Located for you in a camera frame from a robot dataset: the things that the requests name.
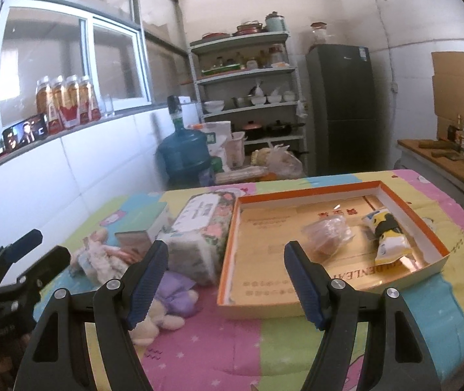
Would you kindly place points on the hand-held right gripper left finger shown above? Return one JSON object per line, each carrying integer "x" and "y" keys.
{"x": 147, "y": 285}

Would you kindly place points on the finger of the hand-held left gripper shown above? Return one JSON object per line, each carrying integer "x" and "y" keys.
{"x": 22, "y": 244}
{"x": 46, "y": 264}

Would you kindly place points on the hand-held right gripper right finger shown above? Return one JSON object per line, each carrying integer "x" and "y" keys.
{"x": 303, "y": 287}

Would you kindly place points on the purple plush doll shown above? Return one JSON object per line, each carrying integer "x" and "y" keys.
{"x": 175, "y": 293}

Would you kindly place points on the yellow tray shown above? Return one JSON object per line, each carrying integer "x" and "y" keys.
{"x": 276, "y": 269}

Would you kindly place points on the clear plastic bagged item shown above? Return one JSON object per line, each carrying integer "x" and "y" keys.
{"x": 326, "y": 236}

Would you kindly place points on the green tissue box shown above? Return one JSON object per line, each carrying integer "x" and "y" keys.
{"x": 140, "y": 222}

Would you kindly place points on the floral wet wipes pack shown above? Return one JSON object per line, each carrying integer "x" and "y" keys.
{"x": 199, "y": 232}

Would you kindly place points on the yellow cartoon print packet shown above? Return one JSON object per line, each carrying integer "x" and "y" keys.
{"x": 386, "y": 236}

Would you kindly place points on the black smartphone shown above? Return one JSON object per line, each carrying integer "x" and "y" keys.
{"x": 26, "y": 130}

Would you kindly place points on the clear plastic bag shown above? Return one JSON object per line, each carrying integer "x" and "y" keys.
{"x": 287, "y": 163}

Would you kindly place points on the long noodle packet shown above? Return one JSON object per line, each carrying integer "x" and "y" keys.
{"x": 240, "y": 175}

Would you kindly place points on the blue water jug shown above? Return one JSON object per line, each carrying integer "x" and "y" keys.
{"x": 183, "y": 154}

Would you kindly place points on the yellow bagged food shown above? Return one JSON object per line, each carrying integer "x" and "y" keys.
{"x": 261, "y": 157}

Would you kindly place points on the translucent plastic bucket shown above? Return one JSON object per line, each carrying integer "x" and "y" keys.
{"x": 235, "y": 150}

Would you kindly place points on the black wok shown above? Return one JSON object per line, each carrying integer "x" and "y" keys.
{"x": 281, "y": 129}

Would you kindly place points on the white sack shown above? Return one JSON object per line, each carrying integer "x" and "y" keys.
{"x": 215, "y": 138}

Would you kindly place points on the clear drinking glass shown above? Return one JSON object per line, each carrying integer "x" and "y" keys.
{"x": 109, "y": 106}

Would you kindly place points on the red cooking pot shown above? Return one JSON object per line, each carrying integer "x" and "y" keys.
{"x": 252, "y": 130}

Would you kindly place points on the dark grey fridge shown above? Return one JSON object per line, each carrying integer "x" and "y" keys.
{"x": 342, "y": 110}

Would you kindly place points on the wooden top counter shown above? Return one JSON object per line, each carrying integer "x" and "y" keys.
{"x": 439, "y": 165}

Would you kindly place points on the small white bowl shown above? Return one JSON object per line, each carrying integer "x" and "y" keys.
{"x": 274, "y": 99}
{"x": 290, "y": 97}
{"x": 258, "y": 101}

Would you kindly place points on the large white bowl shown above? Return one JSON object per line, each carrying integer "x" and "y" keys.
{"x": 214, "y": 106}

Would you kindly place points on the brown wooden piece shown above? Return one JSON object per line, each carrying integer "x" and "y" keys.
{"x": 435, "y": 144}
{"x": 446, "y": 154}

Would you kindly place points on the metal cup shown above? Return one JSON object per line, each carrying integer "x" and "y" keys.
{"x": 238, "y": 102}

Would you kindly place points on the dark sauce bottle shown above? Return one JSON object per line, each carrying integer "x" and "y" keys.
{"x": 459, "y": 130}

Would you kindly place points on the sliding aluminium window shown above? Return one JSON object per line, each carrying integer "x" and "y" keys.
{"x": 87, "y": 32}

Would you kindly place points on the white metal shelf rack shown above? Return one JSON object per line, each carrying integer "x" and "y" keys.
{"x": 240, "y": 71}

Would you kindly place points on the green tray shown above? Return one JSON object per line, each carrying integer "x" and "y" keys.
{"x": 222, "y": 69}

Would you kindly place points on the brown cardboard sheet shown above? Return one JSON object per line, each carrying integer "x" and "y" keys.
{"x": 460, "y": 89}

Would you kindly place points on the glass jar with red lid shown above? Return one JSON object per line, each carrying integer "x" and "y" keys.
{"x": 318, "y": 34}

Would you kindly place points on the flat red plate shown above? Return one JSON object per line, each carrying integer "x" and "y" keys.
{"x": 217, "y": 36}

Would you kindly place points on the red pan stack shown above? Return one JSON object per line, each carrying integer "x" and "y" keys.
{"x": 250, "y": 28}

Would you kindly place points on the teal canister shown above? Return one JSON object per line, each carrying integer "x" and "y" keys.
{"x": 276, "y": 22}

